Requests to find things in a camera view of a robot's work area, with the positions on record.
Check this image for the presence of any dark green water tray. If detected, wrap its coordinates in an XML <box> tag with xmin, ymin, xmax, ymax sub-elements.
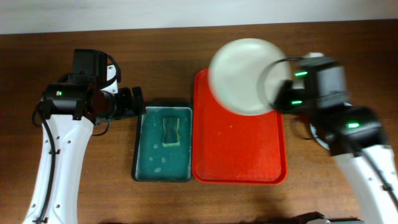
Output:
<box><xmin>131</xmin><ymin>102</ymin><xmax>193</xmax><ymax>182</ymax></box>

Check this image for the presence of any pale green plate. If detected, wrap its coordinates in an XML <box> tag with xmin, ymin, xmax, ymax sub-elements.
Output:
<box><xmin>310</xmin><ymin>123</ymin><xmax>330</xmax><ymax>150</ymax></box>

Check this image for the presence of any red plastic tray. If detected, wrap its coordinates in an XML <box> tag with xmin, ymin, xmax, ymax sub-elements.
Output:
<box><xmin>192</xmin><ymin>69</ymin><xmax>288</xmax><ymax>185</ymax></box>

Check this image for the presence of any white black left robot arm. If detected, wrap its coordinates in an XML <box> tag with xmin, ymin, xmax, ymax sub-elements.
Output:
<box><xmin>24</xmin><ymin>73</ymin><xmax>145</xmax><ymax>223</ymax></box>

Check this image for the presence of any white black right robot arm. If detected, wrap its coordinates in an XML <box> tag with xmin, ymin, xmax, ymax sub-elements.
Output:
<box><xmin>266</xmin><ymin>80</ymin><xmax>397</xmax><ymax>223</ymax></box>

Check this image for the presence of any yellow green sponge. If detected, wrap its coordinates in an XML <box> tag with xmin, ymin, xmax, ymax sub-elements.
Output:
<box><xmin>162</xmin><ymin>116</ymin><xmax>180</xmax><ymax>147</ymax></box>

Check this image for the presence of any white plate with green stain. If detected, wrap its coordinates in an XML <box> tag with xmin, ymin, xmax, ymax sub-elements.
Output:
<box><xmin>208</xmin><ymin>38</ymin><xmax>291</xmax><ymax>116</ymax></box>

